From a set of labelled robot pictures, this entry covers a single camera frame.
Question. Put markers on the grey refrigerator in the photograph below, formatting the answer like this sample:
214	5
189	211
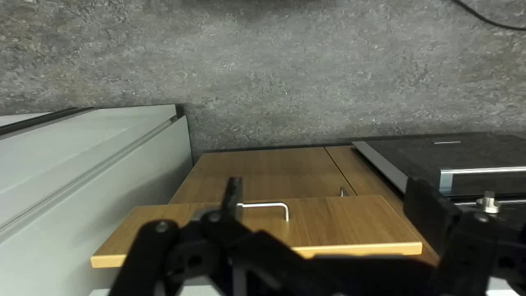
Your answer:
83	181

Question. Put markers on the black built-in oven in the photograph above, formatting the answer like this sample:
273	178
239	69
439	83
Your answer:
466	153

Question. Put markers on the wooden front white drawer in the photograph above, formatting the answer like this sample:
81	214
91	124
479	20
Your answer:
339	224

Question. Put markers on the wooden lower cabinet door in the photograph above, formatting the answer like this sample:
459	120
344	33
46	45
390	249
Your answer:
263	175
367	175

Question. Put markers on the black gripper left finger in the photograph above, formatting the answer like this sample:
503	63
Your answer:
165	257

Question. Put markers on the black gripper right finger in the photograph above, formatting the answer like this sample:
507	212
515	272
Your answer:
470	257

